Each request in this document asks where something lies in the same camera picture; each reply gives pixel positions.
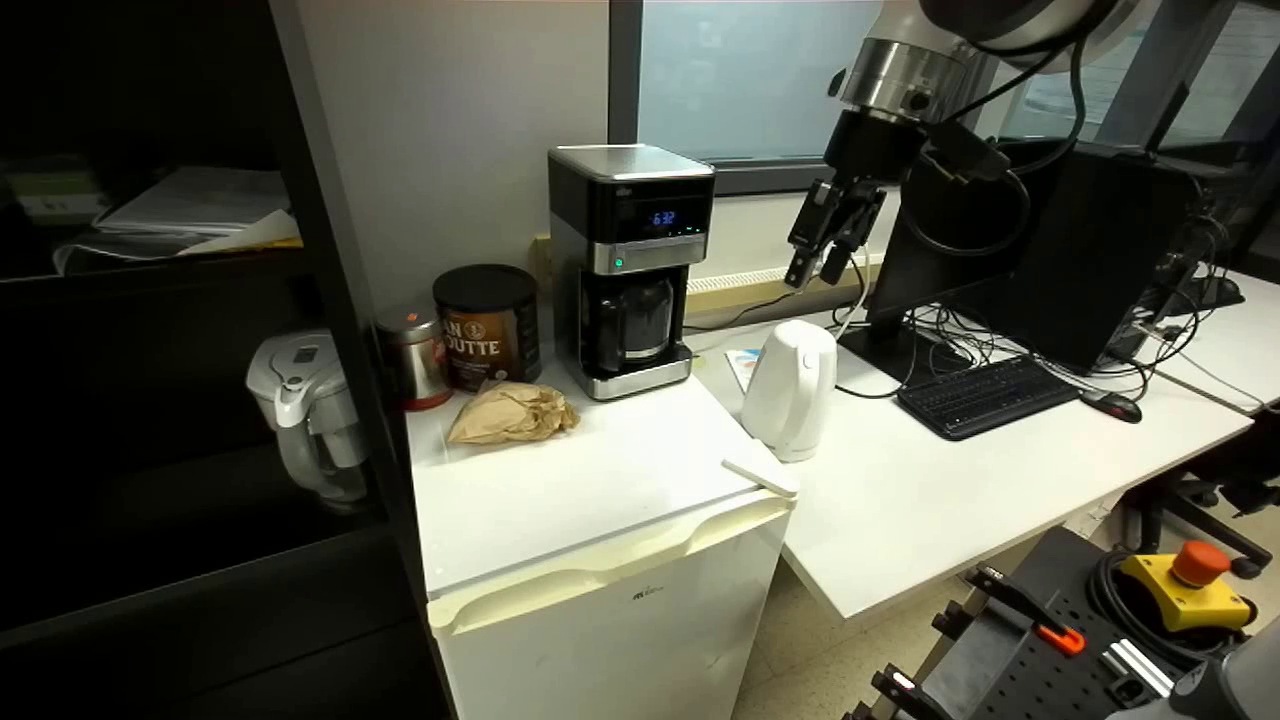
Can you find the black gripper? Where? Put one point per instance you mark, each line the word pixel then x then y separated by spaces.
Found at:
pixel 867 159

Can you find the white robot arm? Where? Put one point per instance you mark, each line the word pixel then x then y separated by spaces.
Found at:
pixel 920 70

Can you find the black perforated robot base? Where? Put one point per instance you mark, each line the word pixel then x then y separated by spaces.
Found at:
pixel 997 668

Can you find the black silver coffeemaker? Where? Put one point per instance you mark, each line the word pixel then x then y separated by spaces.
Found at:
pixel 624 229

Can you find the yellow emergency stop button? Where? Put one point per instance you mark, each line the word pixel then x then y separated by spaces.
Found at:
pixel 1188 591

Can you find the blue white leaflet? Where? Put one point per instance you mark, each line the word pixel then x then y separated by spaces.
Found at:
pixel 743 361

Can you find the white electric kettle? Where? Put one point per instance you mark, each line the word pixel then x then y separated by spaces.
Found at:
pixel 789 389

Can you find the black keyboard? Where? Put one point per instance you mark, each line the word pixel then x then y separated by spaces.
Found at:
pixel 986 397

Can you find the black computer monitor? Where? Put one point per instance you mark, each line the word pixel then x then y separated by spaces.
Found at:
pixel 1055 260

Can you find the black computer mouse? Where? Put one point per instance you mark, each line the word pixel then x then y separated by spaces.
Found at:
pixel 1115 404

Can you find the dark coffee canister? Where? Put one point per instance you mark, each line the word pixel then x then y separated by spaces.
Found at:
pixel 491 325

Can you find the brown paper filter stack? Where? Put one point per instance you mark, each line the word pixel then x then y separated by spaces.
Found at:
pixel 511 413

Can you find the white mini fridge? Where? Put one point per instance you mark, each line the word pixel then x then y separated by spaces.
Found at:
pixel 604 573

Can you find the small red white can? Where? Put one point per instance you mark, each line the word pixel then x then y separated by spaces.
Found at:
pixel 426 361

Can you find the white water filter pitcher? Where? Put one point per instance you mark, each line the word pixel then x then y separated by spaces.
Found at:
pixel 301 389

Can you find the stack of papers on shelf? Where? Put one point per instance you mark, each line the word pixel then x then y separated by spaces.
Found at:
pixel 189 215

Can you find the black shelving unit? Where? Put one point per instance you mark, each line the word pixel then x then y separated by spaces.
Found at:
pixel 152 553

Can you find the orange handled tool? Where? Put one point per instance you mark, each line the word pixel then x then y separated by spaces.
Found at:
pixel 1070 641

